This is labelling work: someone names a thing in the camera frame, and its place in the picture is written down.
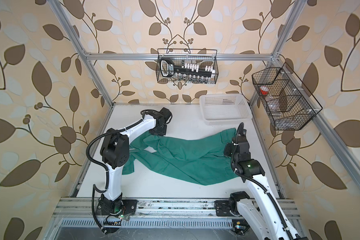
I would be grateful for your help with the back black wire basket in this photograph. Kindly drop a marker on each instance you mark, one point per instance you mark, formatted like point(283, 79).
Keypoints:
point(205, 59)

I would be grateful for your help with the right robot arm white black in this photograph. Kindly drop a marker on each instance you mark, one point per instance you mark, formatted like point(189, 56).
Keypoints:
point(261, 210)

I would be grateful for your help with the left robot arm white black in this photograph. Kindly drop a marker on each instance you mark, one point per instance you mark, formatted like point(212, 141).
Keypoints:
point(115, 152)

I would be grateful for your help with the aluminium front rail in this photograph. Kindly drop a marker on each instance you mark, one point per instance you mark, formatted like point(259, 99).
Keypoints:
point(150, 213)

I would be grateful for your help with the red capped item in basket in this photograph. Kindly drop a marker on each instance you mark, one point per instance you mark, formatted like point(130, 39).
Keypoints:
point(264, 90)

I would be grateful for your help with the green trousers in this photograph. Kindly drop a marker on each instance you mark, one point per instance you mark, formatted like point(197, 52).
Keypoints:
point(199, 162)

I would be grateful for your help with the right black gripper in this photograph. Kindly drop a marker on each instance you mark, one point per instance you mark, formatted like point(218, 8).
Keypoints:
point(226, 150)

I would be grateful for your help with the black handheld tool in basket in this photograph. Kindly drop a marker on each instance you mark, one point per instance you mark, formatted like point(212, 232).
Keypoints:
point(169, 69)

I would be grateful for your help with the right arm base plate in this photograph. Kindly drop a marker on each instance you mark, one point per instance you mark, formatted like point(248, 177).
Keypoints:
point(223, 208)

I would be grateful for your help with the right black wire basket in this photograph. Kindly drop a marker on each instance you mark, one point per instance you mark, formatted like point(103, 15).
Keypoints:
point(290, 105)

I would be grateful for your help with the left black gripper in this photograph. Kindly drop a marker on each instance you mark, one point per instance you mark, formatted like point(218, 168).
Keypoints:
point(163, 133)

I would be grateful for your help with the black wire basket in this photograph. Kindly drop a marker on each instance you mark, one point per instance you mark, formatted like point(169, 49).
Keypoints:
point(205, 59)
point(290, 105)

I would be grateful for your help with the white plastic laundry basket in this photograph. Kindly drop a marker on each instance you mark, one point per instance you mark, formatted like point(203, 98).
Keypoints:
point(224, 109)

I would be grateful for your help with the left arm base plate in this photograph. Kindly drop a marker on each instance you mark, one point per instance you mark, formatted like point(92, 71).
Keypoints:
point(129, 207)

